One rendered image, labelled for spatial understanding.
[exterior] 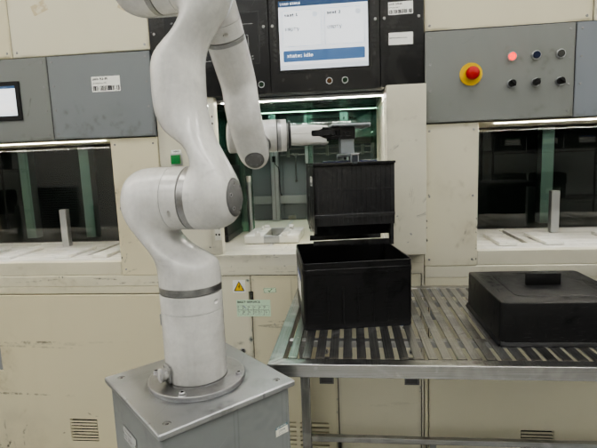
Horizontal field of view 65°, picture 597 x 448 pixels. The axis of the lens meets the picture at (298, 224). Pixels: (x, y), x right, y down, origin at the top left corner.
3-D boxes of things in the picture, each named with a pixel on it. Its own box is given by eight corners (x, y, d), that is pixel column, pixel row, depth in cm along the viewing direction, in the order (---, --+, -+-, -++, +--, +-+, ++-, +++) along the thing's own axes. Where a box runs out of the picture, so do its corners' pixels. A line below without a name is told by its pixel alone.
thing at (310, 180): (307, 236, 141) (304, 129, 137) (374, 233, 142) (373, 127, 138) (315, 252, 117) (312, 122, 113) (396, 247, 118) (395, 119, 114)
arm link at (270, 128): (277, 131, 118) (275, 113, 125) (224, 133, 117) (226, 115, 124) (277, 159, 124) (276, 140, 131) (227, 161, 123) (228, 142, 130)
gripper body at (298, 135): (284, 150, 130) (324, 148, 131) (286, 148, 120) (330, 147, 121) (283, 123, 129) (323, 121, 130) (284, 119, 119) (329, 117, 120)
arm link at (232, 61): (243, 52, 98) (275, 169, 118) (244, 25, 110) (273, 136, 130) (202, 61, 98) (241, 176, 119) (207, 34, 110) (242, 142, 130)
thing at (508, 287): (498, 348, 104) (499, 290, 102) (465, 305, 133) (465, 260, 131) (641, 348, 101) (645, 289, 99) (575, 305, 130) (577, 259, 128)
